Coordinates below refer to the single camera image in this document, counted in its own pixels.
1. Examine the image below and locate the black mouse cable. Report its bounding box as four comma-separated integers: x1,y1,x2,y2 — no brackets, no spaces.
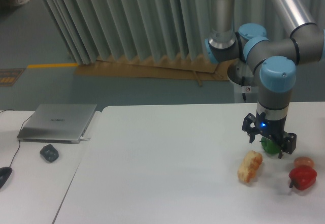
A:
0,110,34,169

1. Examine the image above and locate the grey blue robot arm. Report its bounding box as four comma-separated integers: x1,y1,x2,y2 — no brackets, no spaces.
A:
205,0,324,156

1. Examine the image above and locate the black computer mouse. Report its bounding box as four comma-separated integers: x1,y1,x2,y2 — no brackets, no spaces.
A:
0,167,13,188

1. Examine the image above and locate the silver closed laptop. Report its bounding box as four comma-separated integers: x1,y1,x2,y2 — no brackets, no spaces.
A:
17,104,96,143

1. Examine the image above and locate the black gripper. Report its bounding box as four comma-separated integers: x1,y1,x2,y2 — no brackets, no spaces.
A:
242,112,297,158

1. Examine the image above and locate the golden bread loaf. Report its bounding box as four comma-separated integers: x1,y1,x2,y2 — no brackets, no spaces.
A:
237,150,263,183

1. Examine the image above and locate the grey green curtain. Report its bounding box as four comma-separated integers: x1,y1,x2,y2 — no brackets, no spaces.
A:
32,0,325,66

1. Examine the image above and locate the green bell pepper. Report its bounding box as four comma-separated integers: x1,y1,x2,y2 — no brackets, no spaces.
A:
260,137,281,155

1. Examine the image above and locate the red bell pepper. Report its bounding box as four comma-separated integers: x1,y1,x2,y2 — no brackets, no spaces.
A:
288,166,317,190

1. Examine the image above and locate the yellow floor tape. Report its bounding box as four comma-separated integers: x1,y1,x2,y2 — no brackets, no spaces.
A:
27,63,78,69

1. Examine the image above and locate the brown floor sign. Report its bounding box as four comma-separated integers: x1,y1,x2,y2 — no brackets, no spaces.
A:
0,68,25,87

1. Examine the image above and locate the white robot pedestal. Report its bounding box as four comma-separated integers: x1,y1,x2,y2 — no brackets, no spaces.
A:
227,60,258,103

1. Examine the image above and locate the orange egg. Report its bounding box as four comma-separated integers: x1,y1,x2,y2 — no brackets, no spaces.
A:
294,156,314,168

